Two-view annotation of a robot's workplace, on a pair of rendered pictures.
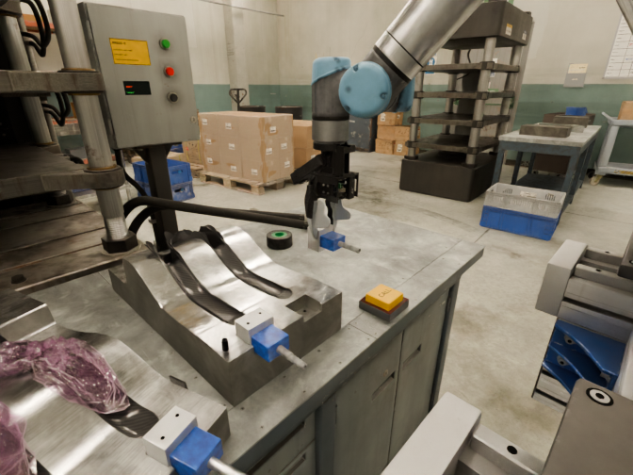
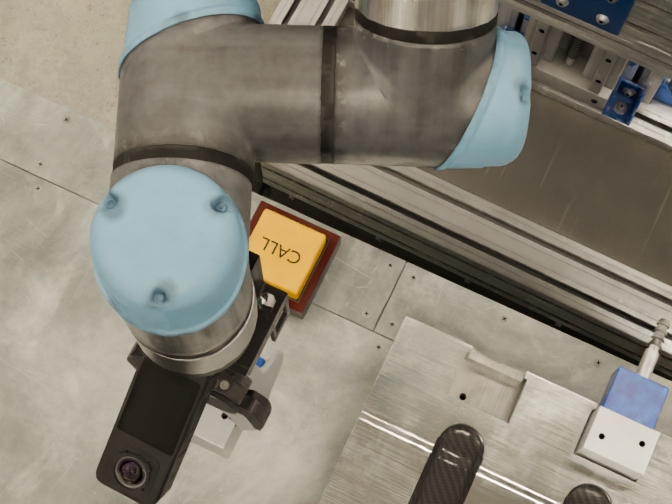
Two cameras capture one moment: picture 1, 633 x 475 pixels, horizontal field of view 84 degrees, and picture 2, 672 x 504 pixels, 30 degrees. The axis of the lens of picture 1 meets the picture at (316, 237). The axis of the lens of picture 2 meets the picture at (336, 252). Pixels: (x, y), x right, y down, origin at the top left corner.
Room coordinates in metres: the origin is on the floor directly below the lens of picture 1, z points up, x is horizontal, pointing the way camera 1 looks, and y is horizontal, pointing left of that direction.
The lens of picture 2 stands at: (0.72, 0.18, 1.87)
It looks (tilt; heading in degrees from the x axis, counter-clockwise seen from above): 72 degrees down; 251
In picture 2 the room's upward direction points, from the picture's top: 2 degrees clockwise
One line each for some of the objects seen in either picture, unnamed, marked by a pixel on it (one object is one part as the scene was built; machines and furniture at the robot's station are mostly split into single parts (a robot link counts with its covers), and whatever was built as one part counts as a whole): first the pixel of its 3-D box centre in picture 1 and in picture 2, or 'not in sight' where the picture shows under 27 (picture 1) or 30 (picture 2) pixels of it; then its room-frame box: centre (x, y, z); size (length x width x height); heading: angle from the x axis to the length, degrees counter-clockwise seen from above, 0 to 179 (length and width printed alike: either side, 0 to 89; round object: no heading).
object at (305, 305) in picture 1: (303, 313); (486, 388); (0.54, 0.02, 0.87); 0.05 x 0.05 x 0.04; 47
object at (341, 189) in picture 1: (332, 171); (209, 327); (0.74, -0.03, 1.09); 0.09 x 0.08 x 0.12; 47
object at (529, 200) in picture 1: (524, 199); not in sight; (3.17, -1.94, 0.28); 0.61 x 0.41 x 0.15; 49
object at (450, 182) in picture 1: (466, 106); not in sight; (4.84, -1.94, 1.03); 1.54 x 0.94 x 2.06; 139
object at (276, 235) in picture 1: (279, 239); not in sight; (1.00, 0.11, 0.82); 0.08 x 0.08 x 0.04
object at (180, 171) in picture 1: (162, 171); not in sight; (4.16, 1.84, 0.32); 0.60 x 0.41 x 0.22; 55
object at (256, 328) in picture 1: (274, 345); (636, 391); (0.43, 0.06, 0.89); 0.13 x 0.05 x 0.05; 47
